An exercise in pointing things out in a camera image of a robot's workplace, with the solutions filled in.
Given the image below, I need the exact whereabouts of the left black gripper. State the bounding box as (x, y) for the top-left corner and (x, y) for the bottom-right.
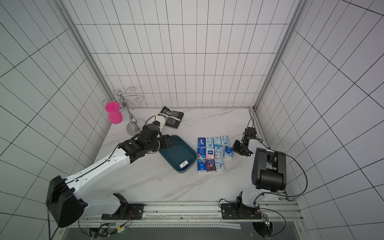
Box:
(146, 134), (175, 152)

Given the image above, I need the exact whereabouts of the light blue figures tissue pack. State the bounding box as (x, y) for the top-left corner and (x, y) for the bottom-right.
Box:
(215, 146), (224, 159)

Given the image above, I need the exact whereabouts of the light blue cartoon tissue pack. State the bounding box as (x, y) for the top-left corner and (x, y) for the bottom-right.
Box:
(213, 137), (222, 147)

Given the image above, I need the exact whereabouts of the light blue striped tissue pack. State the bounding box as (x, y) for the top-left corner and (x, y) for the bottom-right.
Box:
(215, 159), (225, 171)

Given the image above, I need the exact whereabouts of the pink white Tempo tissue pack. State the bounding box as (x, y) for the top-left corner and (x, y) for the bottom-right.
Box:
(206, 148), (215, 159)

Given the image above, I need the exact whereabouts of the light blue Vinda tissue pack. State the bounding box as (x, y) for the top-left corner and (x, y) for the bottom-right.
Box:
(206, 138), (214, 148)

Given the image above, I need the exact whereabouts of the dark purple anime tissue pack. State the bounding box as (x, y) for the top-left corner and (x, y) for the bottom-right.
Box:
(206, 159), (216, 173)

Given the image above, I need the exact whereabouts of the blue orange Vinda tissue pack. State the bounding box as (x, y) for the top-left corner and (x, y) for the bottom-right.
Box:
(197, 147), (207, 159)

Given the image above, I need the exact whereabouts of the dark blue Tempo tissue pack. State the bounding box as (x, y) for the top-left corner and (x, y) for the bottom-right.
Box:
(198, 138), (207, 148)

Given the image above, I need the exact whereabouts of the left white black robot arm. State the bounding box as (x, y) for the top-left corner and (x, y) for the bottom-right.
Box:
(46, 124), (175, 228)

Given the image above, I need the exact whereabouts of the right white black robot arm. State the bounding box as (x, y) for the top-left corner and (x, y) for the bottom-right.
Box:
(219, 127), (287, 220)

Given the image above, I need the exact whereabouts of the teal plastic storage box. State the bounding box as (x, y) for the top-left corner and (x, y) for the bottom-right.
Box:
(159, 135), (197, 173)

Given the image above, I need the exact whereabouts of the chrome cup holder stand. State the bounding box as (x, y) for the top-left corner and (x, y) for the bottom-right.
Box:
(102, 87), (144, 136)

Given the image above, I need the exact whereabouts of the white ceramic bowl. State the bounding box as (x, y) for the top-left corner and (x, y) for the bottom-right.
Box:
(152, 116), (166, 129)

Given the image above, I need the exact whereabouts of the black snack packet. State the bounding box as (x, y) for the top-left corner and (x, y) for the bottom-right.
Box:
(159, 107), (184, 129)

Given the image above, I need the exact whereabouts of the pink plastic cup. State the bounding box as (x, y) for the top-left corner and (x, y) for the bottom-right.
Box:
(105, 102), (123, 125)

